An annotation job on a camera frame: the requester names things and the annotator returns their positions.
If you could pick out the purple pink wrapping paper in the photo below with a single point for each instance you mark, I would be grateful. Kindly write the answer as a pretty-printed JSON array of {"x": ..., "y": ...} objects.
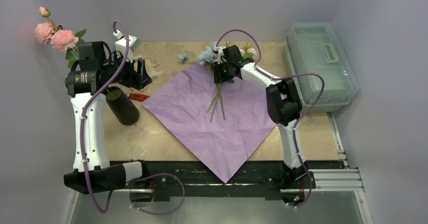
[{"x": 176, "y": 125}]

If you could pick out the red handled wrench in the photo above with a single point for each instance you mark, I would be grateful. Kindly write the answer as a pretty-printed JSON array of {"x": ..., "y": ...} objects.
[{"x": 138, "y": 97}]

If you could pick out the peach rose flower stem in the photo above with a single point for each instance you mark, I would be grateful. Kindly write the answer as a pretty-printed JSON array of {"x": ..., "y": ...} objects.
[{"x": 218, "y": 98}]

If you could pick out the blue flower stem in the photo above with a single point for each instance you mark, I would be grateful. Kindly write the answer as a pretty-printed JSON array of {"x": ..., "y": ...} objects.
[{"x": 206, "y": 59}]

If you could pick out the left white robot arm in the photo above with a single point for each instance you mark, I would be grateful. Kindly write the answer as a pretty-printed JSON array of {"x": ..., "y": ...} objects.
[{"x": 92, "y": 171}]

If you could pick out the pink rose flower stem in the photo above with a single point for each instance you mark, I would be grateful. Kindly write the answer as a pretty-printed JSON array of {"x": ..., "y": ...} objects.
[{"x": 62, "y": 38}]

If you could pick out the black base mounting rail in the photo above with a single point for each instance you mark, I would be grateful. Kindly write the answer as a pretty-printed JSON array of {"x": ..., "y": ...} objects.
[{"x": 254, "y": 179}]

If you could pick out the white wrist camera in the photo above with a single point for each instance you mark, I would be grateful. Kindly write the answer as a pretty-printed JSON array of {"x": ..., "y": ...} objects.
[
  {"x": 126, "y": 47},
  {"x": 219, "y": 55}
]

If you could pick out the clear plastic storage box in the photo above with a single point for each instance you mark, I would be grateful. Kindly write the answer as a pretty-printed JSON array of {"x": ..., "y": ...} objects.
[{"x": 315, "y": 48}]

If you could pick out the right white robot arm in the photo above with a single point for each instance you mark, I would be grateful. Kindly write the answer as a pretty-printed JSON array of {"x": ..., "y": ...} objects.
[{"x": 283, "y": 103}]

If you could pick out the black cylindrical vase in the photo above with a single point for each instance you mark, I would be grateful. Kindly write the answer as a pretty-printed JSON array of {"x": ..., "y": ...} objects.
[{"x": 122, "y": 107}]

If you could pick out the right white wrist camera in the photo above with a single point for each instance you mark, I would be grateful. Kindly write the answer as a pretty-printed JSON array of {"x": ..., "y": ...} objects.
[{"x": 219, "y": 55}]

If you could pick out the green leafy flower stem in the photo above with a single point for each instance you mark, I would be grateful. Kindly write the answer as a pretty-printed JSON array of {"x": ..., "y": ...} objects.
[{"x": 248, "y": 52}]

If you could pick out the cream printed ribbon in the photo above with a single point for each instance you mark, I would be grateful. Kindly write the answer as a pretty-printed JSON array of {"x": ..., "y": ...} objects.
[{"x": 152, "y": 69}]

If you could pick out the loose blue flower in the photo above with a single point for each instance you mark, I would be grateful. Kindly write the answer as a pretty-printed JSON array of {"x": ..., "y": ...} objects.
[{"x": 182, "y": 58}]

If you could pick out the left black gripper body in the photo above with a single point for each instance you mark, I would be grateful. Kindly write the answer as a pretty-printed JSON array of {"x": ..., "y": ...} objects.
[{"x": 126, "y": 76}]

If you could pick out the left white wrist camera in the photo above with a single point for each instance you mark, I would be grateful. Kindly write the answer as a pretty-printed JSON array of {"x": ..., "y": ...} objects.
[{"x": 126, "y": 47}]

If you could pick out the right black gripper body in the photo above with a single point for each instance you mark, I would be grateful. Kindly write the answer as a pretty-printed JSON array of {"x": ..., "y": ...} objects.
[{"x": 221, "y": 70}]

